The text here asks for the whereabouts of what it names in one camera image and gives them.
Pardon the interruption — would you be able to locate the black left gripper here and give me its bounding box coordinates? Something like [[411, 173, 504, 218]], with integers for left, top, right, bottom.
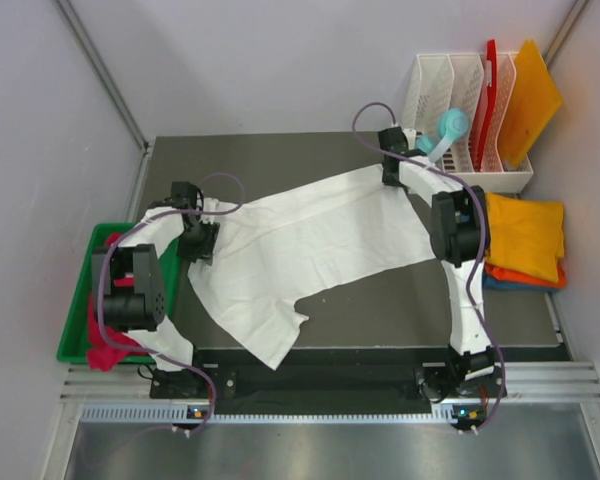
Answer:
[[177, 217, 220, 265]]

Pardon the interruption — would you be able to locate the white t-shirt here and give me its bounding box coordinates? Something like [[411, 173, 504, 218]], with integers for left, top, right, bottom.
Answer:
[[188, 165, 434, 370]]

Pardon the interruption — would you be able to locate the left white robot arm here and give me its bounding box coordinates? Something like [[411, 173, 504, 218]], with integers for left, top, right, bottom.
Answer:
[[87, 181, 220, 397]]

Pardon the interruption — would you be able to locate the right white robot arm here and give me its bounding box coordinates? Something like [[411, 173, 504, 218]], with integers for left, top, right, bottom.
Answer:
[[377, 126, 496, 397]]

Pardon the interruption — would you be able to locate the white file organizer rack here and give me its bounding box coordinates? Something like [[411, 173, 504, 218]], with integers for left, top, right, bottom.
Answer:
[[400, 53, 533, 194]]

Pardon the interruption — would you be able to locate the red folder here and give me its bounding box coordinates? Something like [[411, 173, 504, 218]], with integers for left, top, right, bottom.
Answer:
[[470, 39, 499, 172]]

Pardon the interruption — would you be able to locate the magenta t-shirt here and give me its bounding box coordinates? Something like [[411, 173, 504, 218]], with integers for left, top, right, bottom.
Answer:
[[85, 232, 156, 373]]

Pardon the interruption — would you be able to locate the orange folder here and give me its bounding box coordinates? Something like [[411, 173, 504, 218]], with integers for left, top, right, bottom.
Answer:
[[497, 40, 563, 169]]

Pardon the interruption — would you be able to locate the green plastic bin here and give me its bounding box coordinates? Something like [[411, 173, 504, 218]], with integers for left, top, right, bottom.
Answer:
[[56, 223, 181, 365]]

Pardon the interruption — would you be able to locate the yellow folded t-shirt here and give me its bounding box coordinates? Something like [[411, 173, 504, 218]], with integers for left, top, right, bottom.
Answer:
[[485, 193, 565, 283]]

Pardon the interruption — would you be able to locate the orange folded t-shirt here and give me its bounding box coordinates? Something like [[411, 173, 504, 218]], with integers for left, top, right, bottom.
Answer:
[[485, 262, 567, 289]]

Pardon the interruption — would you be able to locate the blue folded t-shirt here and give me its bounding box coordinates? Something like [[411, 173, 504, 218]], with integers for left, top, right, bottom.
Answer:
[[483, 275, 559, 293]]

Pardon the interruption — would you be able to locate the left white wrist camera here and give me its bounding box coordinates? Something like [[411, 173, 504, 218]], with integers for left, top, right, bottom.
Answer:
[[200, 197, 223, 224]]

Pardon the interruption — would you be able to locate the grey slotted cable duct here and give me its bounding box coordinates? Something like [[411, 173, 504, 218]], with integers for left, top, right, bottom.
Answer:
[[79, 402, 481, 426]]

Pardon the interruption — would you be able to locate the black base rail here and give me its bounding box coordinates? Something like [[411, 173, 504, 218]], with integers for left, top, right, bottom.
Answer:
[[149, 347, 509, 416]]

